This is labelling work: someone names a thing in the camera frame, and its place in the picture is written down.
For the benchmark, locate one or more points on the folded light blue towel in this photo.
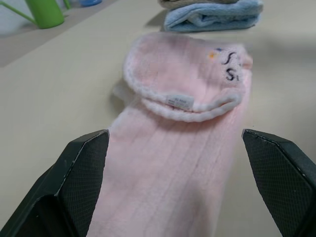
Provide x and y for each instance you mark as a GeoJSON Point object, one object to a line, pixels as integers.
{"type": "Point", "coordinates": [212, 17]}

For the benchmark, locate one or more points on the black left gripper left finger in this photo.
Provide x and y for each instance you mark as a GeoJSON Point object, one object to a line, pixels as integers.
{"type": "Point", "coordinates": [74, 187]}

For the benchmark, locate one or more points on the folded grey towel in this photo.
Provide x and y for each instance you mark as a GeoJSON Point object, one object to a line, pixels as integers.
{"type": "Point", "coordinates": [192, 3]}

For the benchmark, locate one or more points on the green watering can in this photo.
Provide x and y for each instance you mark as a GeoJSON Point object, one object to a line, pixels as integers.
{"type": "Point", "coordinates": [43, 12]}

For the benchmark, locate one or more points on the pink towel with embroidery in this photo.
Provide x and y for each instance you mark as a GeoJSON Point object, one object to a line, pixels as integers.
{"type": "Point", "coordinates": [172, 153]}

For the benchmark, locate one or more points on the blue round object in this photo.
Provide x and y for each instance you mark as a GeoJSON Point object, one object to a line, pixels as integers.
{"type": "Point", "coordinates": [90, 2]}

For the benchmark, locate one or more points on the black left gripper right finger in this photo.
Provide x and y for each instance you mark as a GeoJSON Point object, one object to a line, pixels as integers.
{"type": "Point", "coordinates": [281, 177]}

